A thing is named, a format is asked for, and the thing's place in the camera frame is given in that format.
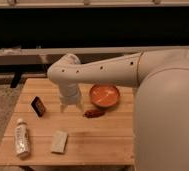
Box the orange bowl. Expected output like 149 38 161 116
89 85 120 108

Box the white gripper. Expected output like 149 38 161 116
58 83 84 113

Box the white flat sponge block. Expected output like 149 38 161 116
51 131 68 153

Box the wooden table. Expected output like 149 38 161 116
0 78 134 166

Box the brown snack packet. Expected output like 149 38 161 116
84 109 105 118

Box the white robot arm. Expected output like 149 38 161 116
47 49 189 171

